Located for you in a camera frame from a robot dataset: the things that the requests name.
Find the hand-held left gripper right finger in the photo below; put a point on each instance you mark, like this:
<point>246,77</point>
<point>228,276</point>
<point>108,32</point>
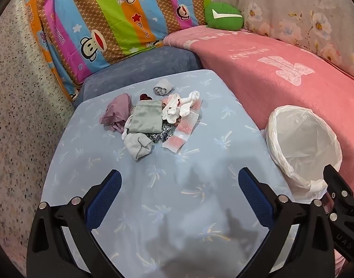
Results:
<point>255,197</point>

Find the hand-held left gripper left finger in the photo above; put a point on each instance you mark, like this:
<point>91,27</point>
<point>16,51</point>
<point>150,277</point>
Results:
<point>107,197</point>

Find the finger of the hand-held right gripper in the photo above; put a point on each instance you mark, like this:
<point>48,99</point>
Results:
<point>340,199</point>

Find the bin with white plastic liner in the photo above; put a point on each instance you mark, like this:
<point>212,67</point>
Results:
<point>304,139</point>

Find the leopard print cloth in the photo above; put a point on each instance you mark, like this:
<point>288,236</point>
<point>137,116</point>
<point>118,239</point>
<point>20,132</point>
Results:
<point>162,133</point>

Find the white grey folded cloth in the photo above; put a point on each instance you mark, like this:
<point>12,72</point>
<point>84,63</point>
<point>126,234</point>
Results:
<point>138,147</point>

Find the light blue palm print tablecloth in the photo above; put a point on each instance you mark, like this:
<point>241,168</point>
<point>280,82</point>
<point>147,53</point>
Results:
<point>180,179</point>

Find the grey-green fabric pouch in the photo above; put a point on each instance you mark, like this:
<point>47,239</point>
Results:
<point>145,117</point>

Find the mauve crumpled cloth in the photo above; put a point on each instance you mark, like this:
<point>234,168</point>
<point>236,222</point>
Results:
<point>117,108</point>

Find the pink patterned sock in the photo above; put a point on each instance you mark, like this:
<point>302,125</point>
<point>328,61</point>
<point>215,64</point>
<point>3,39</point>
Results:
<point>180,133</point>

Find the dark red small item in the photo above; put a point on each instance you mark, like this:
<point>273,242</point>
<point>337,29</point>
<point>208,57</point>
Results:
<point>145,96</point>

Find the white crumpled sock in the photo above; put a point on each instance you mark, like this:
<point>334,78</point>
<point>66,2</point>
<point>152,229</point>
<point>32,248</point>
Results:
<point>177,111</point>

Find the pale pink sock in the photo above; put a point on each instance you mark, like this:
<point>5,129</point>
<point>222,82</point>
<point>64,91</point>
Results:
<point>171,98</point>

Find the grey rolled sock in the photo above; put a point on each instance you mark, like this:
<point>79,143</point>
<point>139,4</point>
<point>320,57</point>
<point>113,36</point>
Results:
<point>163,87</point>

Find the pink bow print blanket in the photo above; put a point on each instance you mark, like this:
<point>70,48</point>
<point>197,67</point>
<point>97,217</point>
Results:
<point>267,72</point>

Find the blue-grey sofa cushion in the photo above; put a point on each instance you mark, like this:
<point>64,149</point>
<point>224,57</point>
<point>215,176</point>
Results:
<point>153,60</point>

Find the striped monkey print blanket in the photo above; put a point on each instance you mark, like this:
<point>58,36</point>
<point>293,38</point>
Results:
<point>107,20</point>

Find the green check mark cushion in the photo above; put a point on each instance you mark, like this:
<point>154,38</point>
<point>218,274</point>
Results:
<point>223,17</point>

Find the grey floral blanket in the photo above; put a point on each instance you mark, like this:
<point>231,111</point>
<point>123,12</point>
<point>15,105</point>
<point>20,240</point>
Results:
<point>296,5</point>

